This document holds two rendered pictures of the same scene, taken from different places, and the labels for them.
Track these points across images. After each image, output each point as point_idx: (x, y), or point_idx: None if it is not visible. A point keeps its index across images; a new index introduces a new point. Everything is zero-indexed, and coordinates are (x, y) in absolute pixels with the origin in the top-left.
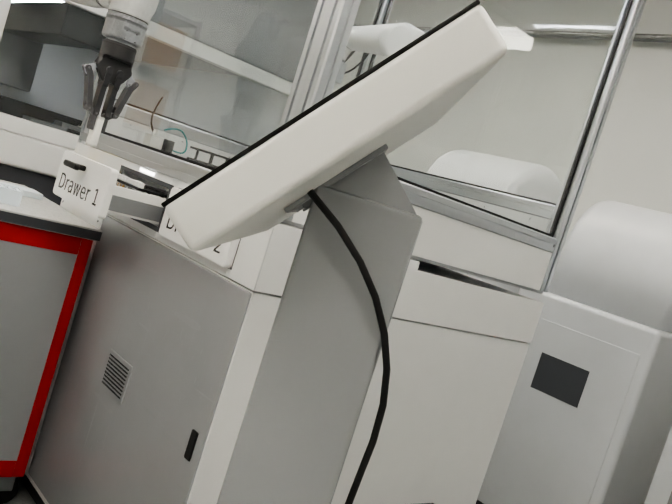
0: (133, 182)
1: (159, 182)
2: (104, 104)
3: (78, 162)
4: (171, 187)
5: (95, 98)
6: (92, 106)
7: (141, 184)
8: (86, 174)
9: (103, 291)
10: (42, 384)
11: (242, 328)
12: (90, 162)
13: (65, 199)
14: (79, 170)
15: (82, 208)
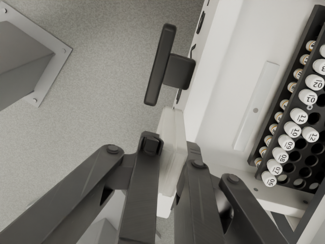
0: (281, 146)
1: (318, 195)
2: (186, 197)
3: (206, 30)
4: (291, 242)
5: (125, 203)
6: (131, 173)
7: (264, 183)
8: (184, 95)
9: None
10: None
11: None
12: (184, 107)
13: (200, 12)
14: (198, 50)
15: (174, 102)
